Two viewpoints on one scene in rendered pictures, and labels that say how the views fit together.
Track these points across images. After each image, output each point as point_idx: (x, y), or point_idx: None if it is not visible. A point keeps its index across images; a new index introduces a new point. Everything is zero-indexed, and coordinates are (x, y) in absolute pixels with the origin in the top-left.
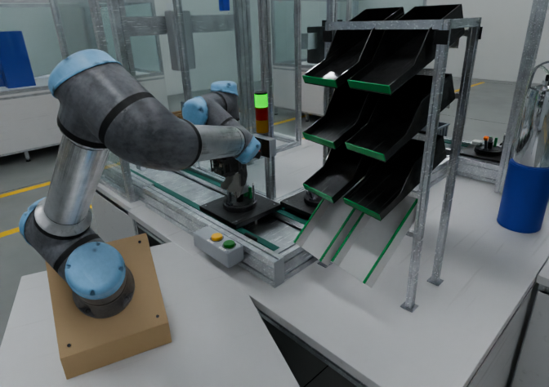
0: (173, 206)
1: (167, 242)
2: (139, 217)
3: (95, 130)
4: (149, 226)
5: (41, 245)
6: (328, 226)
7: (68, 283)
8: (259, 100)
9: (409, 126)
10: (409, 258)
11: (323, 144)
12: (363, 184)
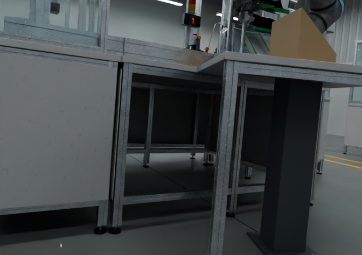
0: (174, 48)
1: (189, 70)
2: (145, 58)
3: None
4: (165, 62)
5: None
6: (255, 50)
7: (342, 6)
8: None
9: (282, 6)
10: None
11: (267, 7)
12: None
